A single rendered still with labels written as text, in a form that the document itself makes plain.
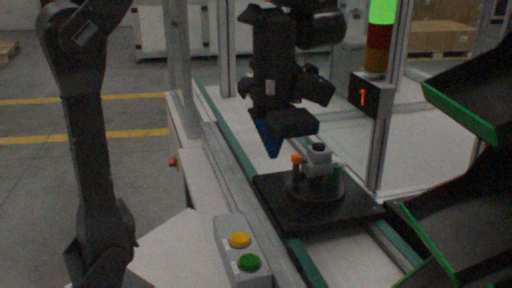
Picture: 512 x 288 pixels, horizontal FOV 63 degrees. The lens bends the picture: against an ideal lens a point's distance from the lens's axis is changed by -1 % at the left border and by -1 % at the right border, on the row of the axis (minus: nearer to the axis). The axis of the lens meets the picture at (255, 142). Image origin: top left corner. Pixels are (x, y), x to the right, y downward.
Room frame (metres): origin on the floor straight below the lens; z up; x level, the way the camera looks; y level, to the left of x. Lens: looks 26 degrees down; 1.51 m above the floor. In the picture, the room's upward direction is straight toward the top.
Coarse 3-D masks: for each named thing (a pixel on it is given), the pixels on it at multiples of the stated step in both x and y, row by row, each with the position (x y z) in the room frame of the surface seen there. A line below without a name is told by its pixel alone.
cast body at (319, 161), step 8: (320, 144) 0.86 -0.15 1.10; (312, 152) 0.84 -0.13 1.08; (320, 152) 0.84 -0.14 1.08; (328, 152) 0.84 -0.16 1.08; (312, 160) 0.84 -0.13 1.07; (320, 160) 0.84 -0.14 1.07; (328, 160) 0.84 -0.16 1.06; (336, 160) 0.88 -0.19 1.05; (304, 168) 0.85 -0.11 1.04; (312, 168) 0.83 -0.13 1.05; (320, 168) 0.84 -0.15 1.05; (328, 168) 0.84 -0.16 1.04; (312, 176) 0.83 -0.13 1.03
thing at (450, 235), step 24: (480, 168) 0.46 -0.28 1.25; (504, 168) 0.47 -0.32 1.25; (432, 192) 0.46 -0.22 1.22; (456, 192) 0.46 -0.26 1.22; (480, 192) 0.45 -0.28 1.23; (504, 192) 0.43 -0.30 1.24; (408, 216) 0.43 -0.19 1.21; (432, 216) 0.43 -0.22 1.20; (456, 216) 0.42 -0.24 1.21; (480, 216) 0.41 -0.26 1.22; (504, 216) 0.40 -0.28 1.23; (432, 240) 0.40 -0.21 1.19; (456, 240) 0.39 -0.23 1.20; (480, 240) 0.37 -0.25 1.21; (504, 240) 0.36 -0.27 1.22; (456, 264) 0.35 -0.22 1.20; (480, 264) 0.33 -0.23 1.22; (504, 264) 0.33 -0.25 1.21
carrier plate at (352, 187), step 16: (256, 176) 0.93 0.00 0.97; (272, 176) 0.93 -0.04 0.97; (288, 176) 0.93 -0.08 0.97; (272, 192) 0.86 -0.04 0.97; (352, 192) 0.86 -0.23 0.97; (272, 208) 0.79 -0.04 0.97; (288, 208) 0.79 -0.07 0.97; (304, 208) 0.79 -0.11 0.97; (336, 208) 0.79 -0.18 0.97; (352, 208) 0.79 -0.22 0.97; (368, 208) 0.79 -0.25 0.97; (288, 224) 0.73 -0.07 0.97; (304, 224) 0.73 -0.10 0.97; (320, 224) 0.73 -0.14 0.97; (336, 224) 0.74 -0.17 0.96; (352, 224) 0.75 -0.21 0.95
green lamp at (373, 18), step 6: (372, 0) 0.88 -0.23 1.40; (378, 0) 0.87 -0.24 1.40; (384, 0) 0.86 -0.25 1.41; (390, 0) 0.86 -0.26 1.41; (396, 0) 0.87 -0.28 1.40; (372, 6) 0.88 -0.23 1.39; (378, 6) 0.86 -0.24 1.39; (384, 6) 0.86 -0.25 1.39; (390, 6) 0.86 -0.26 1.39; (372, 12) 0.87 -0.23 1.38; (378, 12) 0.86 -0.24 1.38; (384, 12) 0.86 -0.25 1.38; (390, 12) 0.86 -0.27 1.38; (372, 18) 0.87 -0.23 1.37; (378, 18) 0.86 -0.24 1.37; (384, 18) 0.86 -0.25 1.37; (390, 18) 0.86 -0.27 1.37
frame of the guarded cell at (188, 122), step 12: (180, 0) 1.39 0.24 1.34; (492, 0) 1.75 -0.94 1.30; (180, 12) 1.39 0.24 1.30; (492, 12) 1.75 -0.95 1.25; (180, 24) 1.39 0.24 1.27; (480, 24) 1.76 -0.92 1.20; (168, 36) 1.87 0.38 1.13; (180, 36) 1.39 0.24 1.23; (480, 36) 1.75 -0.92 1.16; (168, 48) 1.87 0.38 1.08; (180, 48) 1.39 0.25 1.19; (480, 48) 1.75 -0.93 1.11; (168, 60) 1.86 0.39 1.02; (180, 60) 1.41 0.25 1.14; (408, 72) 2.15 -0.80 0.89; (192, 84) 1.39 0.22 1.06; (216, 84) 1.94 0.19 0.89; (192, 96) 1.39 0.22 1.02; (180, 108) 1.62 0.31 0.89; (192, 108) 1.39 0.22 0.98; (396, 108) 1.64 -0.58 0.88; (408, 108) 1.66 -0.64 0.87; (420, 108) 1.67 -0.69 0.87; (432, 108) 1.69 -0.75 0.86; (180, 120) 1.56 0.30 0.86; (192, 120) 1.39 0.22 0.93; (192, 132) 1.39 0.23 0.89
